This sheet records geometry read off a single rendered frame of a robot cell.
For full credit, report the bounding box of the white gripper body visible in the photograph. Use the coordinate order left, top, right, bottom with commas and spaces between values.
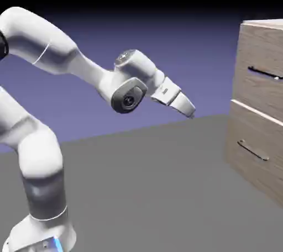
170, 92, 197, 119

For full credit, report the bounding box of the light wood cabinet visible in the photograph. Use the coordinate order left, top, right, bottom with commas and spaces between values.
225, 19, 283, 207

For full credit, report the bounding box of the dark metal drawer handle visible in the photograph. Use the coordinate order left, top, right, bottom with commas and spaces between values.
237, 139, 270, 161
247, 66, 283, 81

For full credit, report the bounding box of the light wood drawer front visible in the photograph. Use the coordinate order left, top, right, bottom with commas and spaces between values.
225, 101, 283, 207
232, 23, 283, 123

